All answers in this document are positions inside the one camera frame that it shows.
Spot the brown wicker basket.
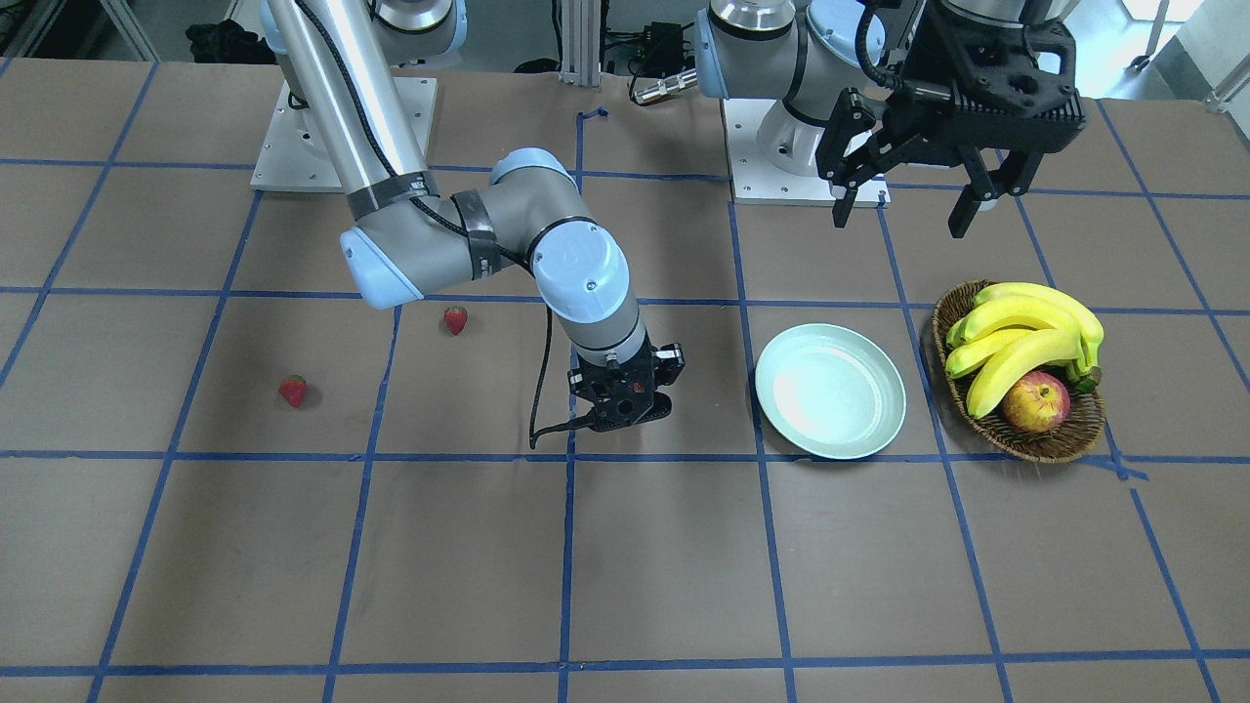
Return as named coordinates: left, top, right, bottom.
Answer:
left=920, top=279, right=1105, bottom=464

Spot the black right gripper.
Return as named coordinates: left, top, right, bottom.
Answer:
left=568, top=343, right=685, bottom=433

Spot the aluminium frame post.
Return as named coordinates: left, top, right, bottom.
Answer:
left=558, top=0, right=605, bottom=90

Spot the pale green plate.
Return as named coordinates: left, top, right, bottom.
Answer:
left=755, top=323, right=908, bottom=460

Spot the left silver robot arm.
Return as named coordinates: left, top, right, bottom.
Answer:
left=693, top=1, right=1088, bottom=236

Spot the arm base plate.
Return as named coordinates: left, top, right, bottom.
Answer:
left=250, top=76, right=438, bottom=191
left=723, top=99, right=835, bottom=206

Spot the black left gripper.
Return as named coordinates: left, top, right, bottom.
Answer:
left=816, top=1, right=1088, bottom=239

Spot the red strawberry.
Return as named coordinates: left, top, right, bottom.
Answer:
left=278, top=375, right=308, bottom=408
left=441, top=306, right=469, bottom=336

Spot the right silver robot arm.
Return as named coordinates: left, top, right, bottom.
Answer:
left=263, top=1, right=685, bottom=433

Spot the red yellow apple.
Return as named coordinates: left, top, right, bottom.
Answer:
left=1000, top=370, right=1071, bottom=434

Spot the yellow banana bunch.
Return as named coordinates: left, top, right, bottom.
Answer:
left=945, top=283, right=1105, bottom=418

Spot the black cloth bundle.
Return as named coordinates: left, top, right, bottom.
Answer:
left=184, top=19, right=278, bottom=65

